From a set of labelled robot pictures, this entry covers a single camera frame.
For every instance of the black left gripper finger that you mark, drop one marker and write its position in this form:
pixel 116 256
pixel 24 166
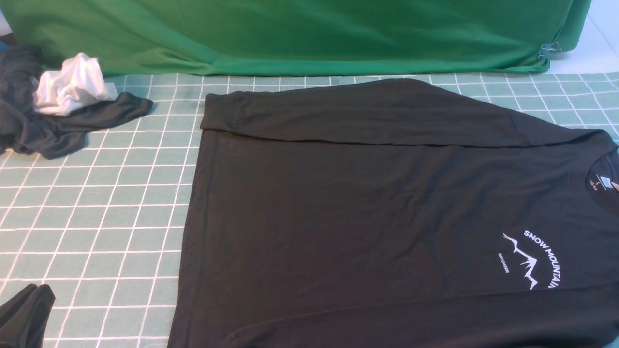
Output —
pixel 24 318

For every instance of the dark gray long-sleeved shirt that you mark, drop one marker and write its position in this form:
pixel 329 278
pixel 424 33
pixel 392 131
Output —
pixel 396 214

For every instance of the teal grid tablecloth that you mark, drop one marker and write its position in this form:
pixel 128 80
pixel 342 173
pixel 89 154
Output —
pixel 104 227

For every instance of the crumpled dark gray garment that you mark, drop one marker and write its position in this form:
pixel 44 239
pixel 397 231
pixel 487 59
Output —
pixel 26 131

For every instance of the crumpled white garment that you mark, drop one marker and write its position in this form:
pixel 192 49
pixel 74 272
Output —
pixel 79 83

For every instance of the green backdrop cloth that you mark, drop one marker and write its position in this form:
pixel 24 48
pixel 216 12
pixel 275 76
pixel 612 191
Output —
pixel 299 37

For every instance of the silver binder clip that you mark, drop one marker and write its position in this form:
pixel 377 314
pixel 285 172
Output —
pixel 549 51

